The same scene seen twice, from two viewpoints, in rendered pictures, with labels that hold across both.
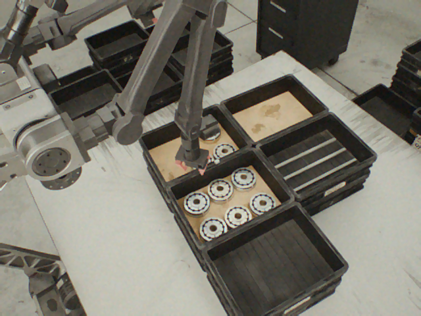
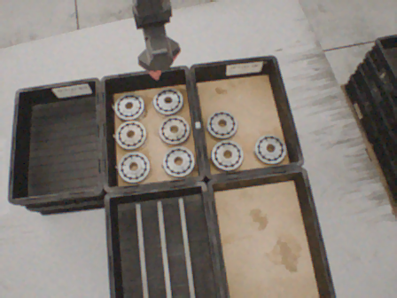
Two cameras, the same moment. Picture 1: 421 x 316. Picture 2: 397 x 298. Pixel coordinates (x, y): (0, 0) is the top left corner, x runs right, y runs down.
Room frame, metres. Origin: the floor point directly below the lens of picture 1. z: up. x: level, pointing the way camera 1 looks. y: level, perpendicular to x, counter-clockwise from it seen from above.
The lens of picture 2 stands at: (1.11, -0.43, 1.89)
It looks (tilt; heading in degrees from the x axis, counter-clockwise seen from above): 69 degrees down; 110
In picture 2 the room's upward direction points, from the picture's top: 4 degrees counter-clockwise
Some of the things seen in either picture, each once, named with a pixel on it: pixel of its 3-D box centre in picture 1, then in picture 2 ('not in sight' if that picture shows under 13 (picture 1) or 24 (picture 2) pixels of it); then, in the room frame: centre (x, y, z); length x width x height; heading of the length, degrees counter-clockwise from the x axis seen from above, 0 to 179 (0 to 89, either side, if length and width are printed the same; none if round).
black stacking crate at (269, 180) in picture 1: (229, 201); (151, 131); (0.83, -0.06, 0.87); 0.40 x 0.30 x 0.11; 114
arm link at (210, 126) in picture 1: (198, 125); (157, 35); (0.87, 0.02, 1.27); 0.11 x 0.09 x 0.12; 120
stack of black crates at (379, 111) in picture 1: (384, 121); not in sight; (1.72, -1.16, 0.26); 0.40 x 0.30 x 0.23; 30
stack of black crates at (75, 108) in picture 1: (96, 119); (396, 90); (1.85, 0.71, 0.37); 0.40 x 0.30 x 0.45; 120
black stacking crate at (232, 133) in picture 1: (195, 150); (242, 120); (1.10, 0.06, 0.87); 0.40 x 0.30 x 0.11; 114
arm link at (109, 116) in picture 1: (116, 123); not in sight; (0.75, 0.24, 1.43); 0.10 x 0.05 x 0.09; 120
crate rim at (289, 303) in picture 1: (273, 259); (56, 137); (0.55, -0.19, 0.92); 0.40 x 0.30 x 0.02; 114
